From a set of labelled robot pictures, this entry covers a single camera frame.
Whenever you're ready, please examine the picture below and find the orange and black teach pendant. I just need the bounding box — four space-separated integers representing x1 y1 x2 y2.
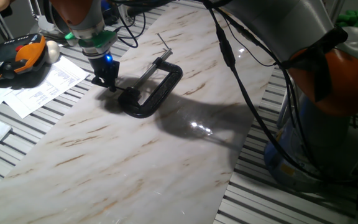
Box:
0 33 47 82

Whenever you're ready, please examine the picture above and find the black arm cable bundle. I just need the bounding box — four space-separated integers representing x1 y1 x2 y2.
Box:
203 0 323 184

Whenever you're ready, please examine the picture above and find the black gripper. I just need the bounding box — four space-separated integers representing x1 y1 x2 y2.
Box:
89 53 121 93

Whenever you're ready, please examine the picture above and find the black clock movement box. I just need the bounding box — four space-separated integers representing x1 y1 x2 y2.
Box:
119 88 142 106

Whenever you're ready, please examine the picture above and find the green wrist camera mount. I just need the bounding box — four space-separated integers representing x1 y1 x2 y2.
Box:
64 30 118 54

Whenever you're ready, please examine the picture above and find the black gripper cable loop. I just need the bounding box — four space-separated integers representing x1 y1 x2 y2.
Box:
113 0 145 50

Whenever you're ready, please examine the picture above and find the slim metal stand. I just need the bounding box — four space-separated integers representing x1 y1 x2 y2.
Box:
28 0 43 23

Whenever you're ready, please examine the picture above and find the white marble pattern sheet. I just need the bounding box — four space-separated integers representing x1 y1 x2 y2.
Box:
0 1 280 224

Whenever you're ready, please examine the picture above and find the black metal C-clamp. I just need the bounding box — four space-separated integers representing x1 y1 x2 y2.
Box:
117 32 184 119

